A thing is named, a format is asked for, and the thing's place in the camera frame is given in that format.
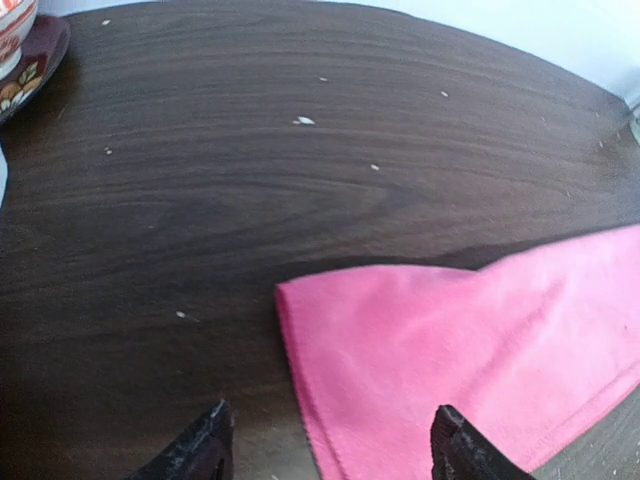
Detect beige printed mug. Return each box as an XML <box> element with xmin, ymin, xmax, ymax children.
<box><xmin>629</xmin><ymin>105</ymin><xmax>640</xmax><ymax>143</ymax></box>

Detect red white bowl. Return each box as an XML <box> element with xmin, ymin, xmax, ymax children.
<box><xmin>0</xmin><ymin>0</ymin><xmax>39</xmax><ymax>79</ymax></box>

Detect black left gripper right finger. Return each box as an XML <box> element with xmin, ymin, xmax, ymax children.
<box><xmin>430</xmin><ymin>405</ymin><xmax>533</xmax><ymax>480</ymax></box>

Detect pink towel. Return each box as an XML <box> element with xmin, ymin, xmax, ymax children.
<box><xmin>276</xmin><ymin>226</ymin><xmax>639</xmax><ymax>479</ymax></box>

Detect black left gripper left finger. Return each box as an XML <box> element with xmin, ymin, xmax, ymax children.
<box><xmin>126</xmin><ymin>400</ymin><xmax>234</xmax><ymax>480</ymax></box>

